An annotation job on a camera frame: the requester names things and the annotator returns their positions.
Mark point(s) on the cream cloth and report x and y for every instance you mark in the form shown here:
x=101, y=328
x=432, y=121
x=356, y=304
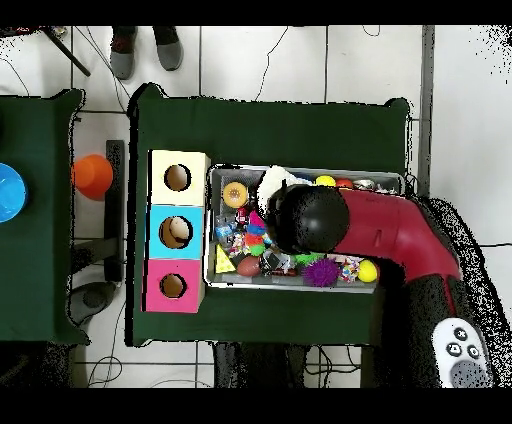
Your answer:
x=272, y=180

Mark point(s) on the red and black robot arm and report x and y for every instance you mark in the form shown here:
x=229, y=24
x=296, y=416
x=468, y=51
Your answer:
x=384, y=228

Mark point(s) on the wooden box with three holes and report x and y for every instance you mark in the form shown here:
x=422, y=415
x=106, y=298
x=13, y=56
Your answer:
x=196, y=192

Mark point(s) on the silver mesh bin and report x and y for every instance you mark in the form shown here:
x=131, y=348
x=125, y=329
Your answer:
x=280, y=287

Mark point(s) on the toy burger bun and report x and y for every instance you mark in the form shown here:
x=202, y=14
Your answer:
x=236, y=194

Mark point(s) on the brown toy football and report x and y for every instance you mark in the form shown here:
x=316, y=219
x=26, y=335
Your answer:
x=248, y=266

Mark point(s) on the yellow toy cheese wedge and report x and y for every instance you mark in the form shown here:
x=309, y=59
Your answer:
x=224, y=264

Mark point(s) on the large yellow ball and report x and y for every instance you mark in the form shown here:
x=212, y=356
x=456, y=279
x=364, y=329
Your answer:
x=325, y=181

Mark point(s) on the dark green table cloth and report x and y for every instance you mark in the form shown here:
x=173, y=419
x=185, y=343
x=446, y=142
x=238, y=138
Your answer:
x=40, y=260
x=260, y=132

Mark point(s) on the purple spiky ball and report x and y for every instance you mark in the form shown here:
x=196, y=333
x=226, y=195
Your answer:
x=321, y=272

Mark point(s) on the orange ball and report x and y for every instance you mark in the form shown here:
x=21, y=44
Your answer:
x=344, y=183

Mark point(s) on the small yellow ball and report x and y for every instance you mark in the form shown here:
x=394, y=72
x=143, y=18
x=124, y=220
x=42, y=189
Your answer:
x=367, y=271

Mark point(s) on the black upright panel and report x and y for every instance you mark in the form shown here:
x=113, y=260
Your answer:
x=114, y=224

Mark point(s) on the grey stand base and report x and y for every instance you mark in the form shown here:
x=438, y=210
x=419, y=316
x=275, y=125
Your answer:
x=92, y=300

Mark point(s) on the blue bowl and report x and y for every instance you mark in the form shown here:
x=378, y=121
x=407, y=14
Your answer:
x=11, y=192

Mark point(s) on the black tripod leg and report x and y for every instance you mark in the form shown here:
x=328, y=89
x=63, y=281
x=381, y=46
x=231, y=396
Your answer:
x=66, y=52

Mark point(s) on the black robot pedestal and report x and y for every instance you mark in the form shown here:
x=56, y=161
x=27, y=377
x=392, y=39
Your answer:
x=256, y=364

